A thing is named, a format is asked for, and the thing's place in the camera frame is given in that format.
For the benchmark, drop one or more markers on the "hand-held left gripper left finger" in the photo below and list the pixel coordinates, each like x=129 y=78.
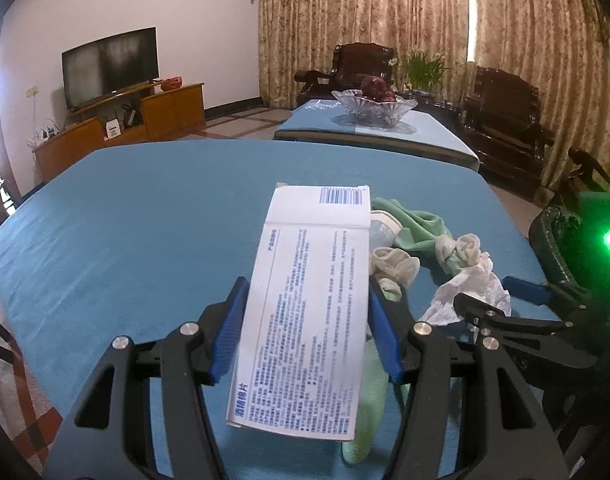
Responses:
x=230 y=330

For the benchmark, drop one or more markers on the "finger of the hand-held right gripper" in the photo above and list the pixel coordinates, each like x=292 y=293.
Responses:
x=535 y=335
x=525 y=290

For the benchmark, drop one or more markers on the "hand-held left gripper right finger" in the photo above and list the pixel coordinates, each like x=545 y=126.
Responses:
x=385 y=335

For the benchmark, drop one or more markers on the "black lined trash bin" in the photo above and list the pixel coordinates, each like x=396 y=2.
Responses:
x=550 y=240

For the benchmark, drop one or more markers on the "white tissue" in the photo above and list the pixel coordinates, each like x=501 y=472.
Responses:
x=465 y=280

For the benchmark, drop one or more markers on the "white printed cardboard box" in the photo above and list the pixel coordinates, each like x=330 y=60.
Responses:
x=305 y=310

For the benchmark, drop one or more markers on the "green rubber glove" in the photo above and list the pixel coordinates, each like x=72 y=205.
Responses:
x=420 y=230

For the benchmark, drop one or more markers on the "cream latex glove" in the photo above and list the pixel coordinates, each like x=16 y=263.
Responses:
x=460 y=247
x=392 y=265

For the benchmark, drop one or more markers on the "dark wooden sofa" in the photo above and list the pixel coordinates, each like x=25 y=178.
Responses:
x=592 y=170

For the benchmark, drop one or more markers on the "pale plastic cup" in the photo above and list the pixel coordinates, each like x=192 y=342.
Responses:
x=383 y=230

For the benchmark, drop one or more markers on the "large blue tablecloth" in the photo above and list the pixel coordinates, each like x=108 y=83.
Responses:
x=135 y=220

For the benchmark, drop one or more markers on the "dark wooden armchair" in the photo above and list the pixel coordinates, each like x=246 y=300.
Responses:
x=505 y=110
x=360 y=62

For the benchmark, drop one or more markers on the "dark wooden side table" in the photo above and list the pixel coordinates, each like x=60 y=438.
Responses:
x=435 y=105

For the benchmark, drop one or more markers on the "glass fruit bowl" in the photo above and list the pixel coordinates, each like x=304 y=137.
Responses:
x=375 y=110

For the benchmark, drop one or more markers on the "small blue tablecloth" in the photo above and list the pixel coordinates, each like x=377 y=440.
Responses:
x=315 y=120

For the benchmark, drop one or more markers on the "wooden television cabinet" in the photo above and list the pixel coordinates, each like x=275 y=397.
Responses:
x=172 y=110

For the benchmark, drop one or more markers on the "small white device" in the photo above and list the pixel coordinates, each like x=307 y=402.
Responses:
x=113 y=128

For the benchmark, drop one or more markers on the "small black device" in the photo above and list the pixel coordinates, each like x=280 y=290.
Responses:
x=129 y=116

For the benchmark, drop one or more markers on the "potted green plant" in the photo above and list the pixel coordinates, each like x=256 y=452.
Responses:
x=422 y=70

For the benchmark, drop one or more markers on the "beige patterned curtain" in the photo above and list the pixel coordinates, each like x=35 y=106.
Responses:
x=525 y=25

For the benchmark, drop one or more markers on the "white power strip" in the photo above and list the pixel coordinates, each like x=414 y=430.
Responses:
x=47 y=135

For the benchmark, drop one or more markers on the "flat screen television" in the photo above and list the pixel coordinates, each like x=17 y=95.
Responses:
x=110 y=67

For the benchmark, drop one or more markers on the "wall socket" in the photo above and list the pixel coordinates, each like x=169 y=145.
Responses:
x=32 y=91

